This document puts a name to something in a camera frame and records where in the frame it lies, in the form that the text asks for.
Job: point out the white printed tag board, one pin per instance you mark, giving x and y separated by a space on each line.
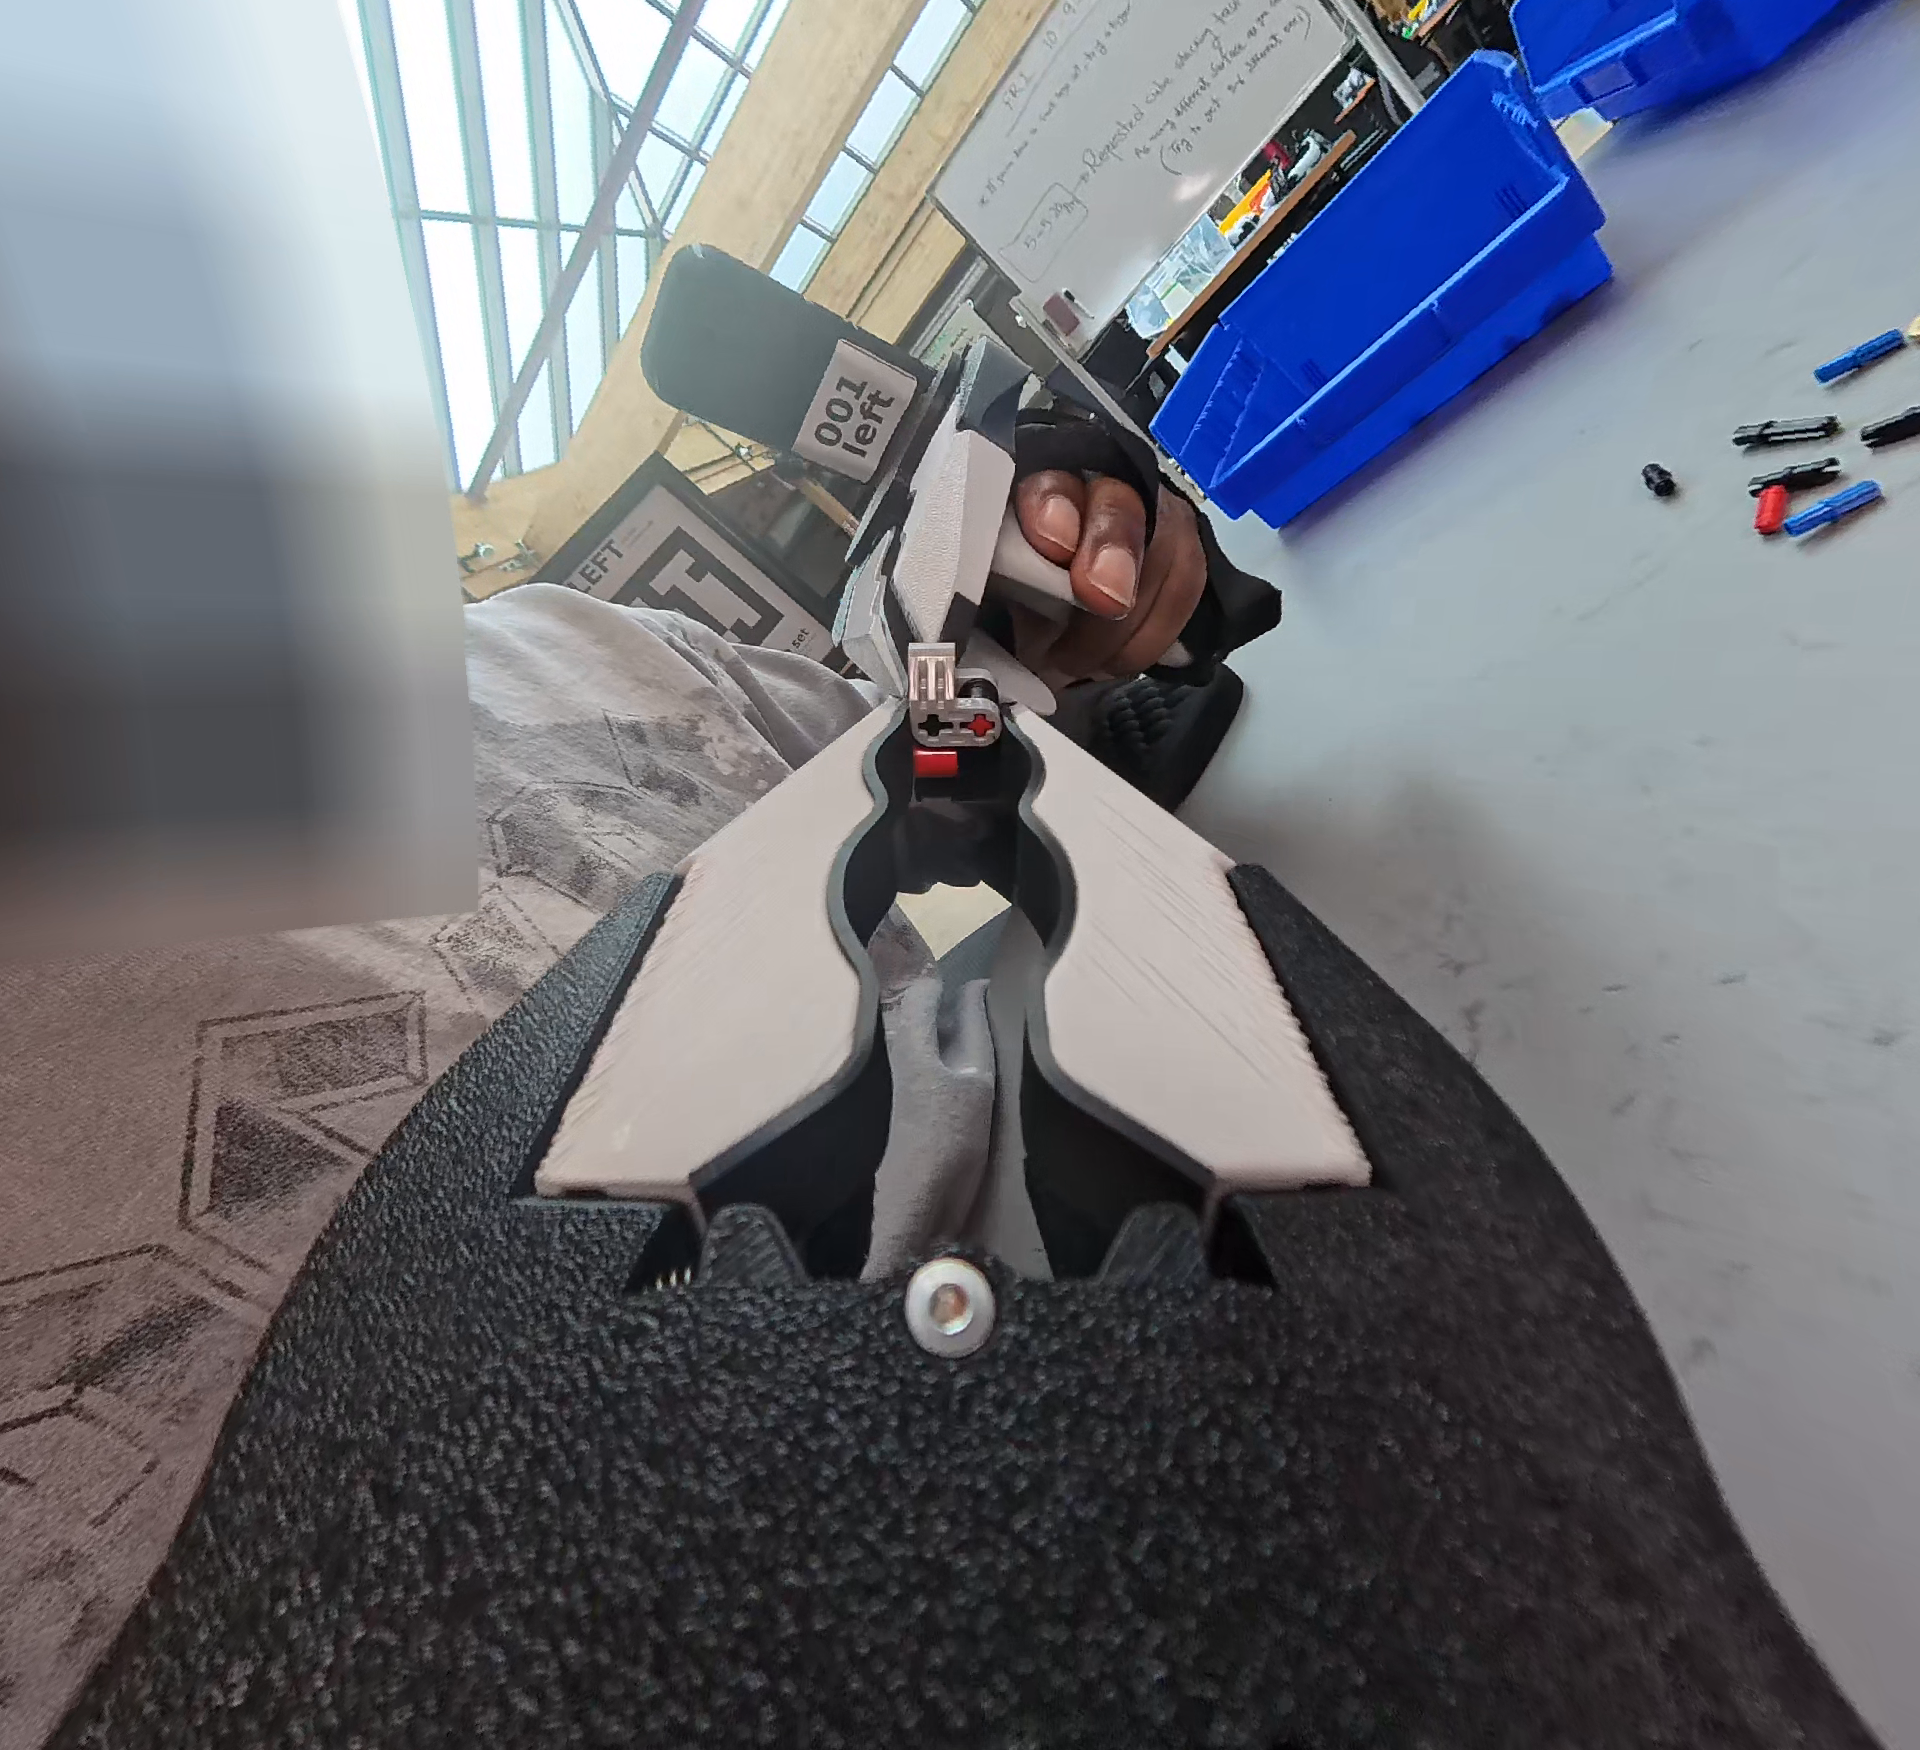
720 580

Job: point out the pile of small connector pins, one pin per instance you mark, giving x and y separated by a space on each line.
1785 431

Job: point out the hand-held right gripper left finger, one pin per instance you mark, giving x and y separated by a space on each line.
705 1028

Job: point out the small grey toy brick assembly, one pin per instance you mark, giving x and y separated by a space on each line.
960 727

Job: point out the wooden top table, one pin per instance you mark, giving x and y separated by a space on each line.
1276 214

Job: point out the whiteboard on stand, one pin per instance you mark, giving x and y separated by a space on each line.
1138 101

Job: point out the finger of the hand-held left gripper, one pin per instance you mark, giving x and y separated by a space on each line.
877 626
952 536

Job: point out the person's left hand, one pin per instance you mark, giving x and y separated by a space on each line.
1138 580

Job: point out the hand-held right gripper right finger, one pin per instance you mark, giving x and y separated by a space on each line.
1199 1028

